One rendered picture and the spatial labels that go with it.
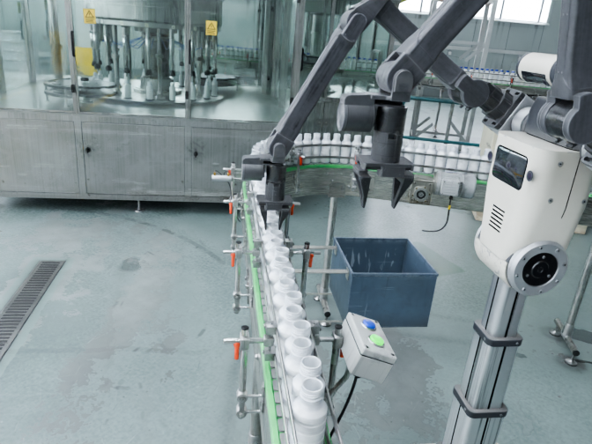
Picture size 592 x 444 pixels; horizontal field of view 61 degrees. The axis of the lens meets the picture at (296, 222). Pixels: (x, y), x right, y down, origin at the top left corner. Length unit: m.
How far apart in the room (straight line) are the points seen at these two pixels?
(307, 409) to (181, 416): 1.69
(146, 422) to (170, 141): 2.68
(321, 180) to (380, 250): 0.93
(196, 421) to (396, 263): 1.17
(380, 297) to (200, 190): 3.09
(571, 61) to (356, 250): 1.19
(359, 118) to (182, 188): 3.80
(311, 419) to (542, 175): 0.78
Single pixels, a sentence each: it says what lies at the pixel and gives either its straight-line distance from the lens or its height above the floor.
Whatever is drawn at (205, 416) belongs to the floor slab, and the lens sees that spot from 2.53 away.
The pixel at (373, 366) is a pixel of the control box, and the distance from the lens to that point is 1.08.
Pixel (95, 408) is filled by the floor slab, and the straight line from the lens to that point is 2.64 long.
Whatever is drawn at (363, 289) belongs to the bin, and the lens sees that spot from 1.76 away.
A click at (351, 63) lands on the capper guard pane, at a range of 6.54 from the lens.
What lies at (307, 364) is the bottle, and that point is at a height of 1.15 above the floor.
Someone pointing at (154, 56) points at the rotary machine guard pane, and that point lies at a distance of 4.49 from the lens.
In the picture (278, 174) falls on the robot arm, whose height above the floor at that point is 1.33.
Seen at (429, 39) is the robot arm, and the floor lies 1.71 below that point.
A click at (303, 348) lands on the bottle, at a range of 0.95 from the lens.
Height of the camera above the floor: 1.72
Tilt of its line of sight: 21 degrees down
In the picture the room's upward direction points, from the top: 5 degrees clockwise
